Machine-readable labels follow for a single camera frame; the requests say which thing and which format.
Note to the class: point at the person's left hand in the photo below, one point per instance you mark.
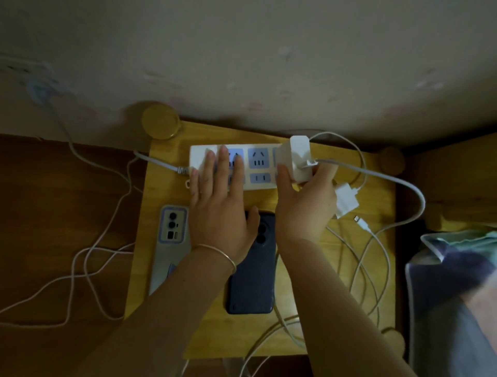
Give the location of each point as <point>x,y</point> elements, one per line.
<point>217,217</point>

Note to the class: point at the person's right hand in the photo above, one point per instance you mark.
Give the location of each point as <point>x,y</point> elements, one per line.
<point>306,209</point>

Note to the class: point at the small white charger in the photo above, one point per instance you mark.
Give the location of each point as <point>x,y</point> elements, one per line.
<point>345,202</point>

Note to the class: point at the large white charger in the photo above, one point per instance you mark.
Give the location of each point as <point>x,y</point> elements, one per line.
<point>297,155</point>

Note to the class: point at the white phone purple camera trim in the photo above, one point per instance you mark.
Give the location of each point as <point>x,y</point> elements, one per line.
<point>167,248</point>

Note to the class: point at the white blue power strip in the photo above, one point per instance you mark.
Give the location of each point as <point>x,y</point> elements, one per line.
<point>258,159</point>

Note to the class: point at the black phone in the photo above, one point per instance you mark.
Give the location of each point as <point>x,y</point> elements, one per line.
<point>252,287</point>

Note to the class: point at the wooden bedside table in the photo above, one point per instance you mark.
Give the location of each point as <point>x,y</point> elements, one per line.
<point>209,334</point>

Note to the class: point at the person's left forearm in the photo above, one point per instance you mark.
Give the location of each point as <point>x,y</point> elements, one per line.
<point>163,322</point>

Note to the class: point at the white wall socket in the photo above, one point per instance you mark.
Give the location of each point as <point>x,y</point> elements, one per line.
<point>23,68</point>

